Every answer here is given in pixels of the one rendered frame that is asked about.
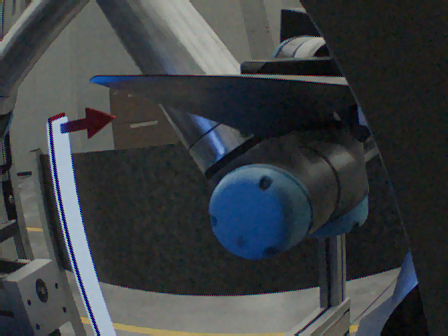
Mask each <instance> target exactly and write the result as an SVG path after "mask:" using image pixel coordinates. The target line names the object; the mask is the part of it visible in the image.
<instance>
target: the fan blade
mask: <svg viewBox="0 0 448 336"><path fill-rule="evenodd" d="M90 82H93V83H95V84H96V83H97V84H98V85H102V86H104V87H108V88H110V89H111V88H112V89H114V90H116V91H117V90H118V91H120V92H123V93H127V94H129V95H131V94H132V95H133V96H136V97H140V98H143V99H145V100H150V101H152V102H155V103H158V104H162V105H165V106H168V107H170V108H172V109H174V108H175V109H178V110H181V111H183V112H186V113H189V114H192V115H195V116H198V117H203V118H206V119H209V120H212V121H215V122H218V123H221V124H223V125H226V126H229V127H232V128H235V129H238V130H241V131H244V132H247V133H250V134H254V135H258V136H259V137H269V138H279V137H281V136H282V135H284V134H286V133H288V132H290V131H291V130H293V129H295V128H296V129H297V128H299V127H302V126H303V125H305V124H307V123H309V122H310V121H311V122H312V121H315V120H316V119H318V118H320V117H324V116H326V115H328V114H330V113H331V114H332V113H334V112H336V111H337V110H339V111H340V110H341V109H344V108H347V107H350V106H352V105H356V104H358V103H357V102H356V100H355V97H354V95H353V94H352V92H351V90H350V88H349V85H348V83H347V81H346V79H345V77H344V75H343V73H341V74H336V73H335V74H325V75H323V74H319V75H314V74H312V75H305V74H304V75H285V76H284V75H266V74H260V75H235V74H213V75H189V74H182V75H169V74H166V75H156V74H154V75H144V74H143V75H135V74H134V75H126V74H125V75H95V76H94V77H92V78H91V80H90Z"/></svg>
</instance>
